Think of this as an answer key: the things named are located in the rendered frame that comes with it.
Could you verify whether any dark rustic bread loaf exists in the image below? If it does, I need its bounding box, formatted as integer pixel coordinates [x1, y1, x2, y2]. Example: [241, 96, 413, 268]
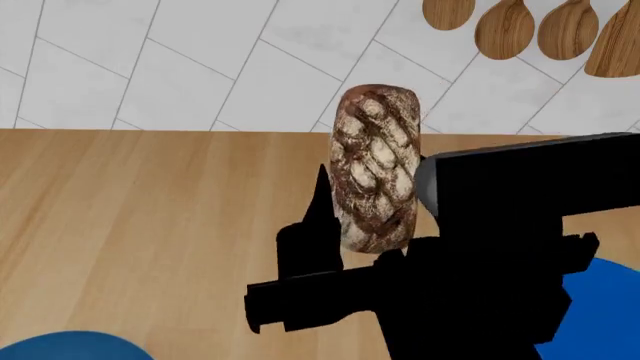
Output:
[328, 84, 422, 255]

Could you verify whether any black camera box grey face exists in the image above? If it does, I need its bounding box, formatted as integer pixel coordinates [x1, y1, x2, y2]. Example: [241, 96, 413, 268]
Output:
[414, 131, 640, 222]

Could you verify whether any blue plate at left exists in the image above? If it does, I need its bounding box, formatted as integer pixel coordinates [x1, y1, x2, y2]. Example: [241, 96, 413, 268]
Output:
[0, 329, 157, 360]

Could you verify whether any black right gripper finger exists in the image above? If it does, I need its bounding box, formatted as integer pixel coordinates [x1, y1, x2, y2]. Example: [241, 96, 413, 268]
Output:
[276, 162, 345, 281]

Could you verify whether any round wooden spoon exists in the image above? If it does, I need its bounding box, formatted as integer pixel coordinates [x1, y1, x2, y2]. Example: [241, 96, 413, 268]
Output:
[473, 0, 537, 61]
[422, 0, 477, 32]
[537, 0, 601, 61]

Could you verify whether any long wooden spatula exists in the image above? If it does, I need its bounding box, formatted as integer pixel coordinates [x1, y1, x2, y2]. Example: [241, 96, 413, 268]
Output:
[583, 0, 640, 79]

